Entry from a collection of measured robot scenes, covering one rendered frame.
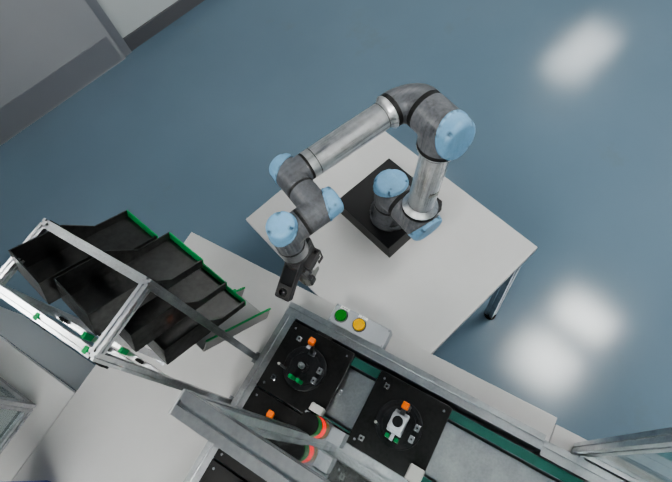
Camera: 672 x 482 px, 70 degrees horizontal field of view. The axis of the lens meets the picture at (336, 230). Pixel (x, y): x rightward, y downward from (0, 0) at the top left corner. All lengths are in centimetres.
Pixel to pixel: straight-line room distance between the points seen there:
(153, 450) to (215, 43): 310
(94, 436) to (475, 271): 147
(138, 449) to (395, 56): 289
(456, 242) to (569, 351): 106
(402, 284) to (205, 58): 278
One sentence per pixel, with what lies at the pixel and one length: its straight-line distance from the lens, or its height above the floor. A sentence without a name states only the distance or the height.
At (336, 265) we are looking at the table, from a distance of 182.
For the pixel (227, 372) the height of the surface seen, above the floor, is 86.
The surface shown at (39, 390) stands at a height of 86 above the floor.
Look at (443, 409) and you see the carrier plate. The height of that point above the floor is 97.
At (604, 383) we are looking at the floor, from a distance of 271.
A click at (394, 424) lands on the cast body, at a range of 143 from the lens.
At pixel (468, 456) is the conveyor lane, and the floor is 92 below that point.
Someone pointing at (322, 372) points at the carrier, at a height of 99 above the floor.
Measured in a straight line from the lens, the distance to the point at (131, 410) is 195.
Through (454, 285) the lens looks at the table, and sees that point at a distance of 178.
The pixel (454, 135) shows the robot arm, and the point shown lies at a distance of 122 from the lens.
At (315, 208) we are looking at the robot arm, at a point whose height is 157.
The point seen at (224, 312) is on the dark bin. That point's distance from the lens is 147.
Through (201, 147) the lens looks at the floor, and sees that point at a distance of 348.
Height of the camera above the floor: 252
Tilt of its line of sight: 62 degrees down
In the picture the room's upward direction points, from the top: 19 degrees counter-clockwise
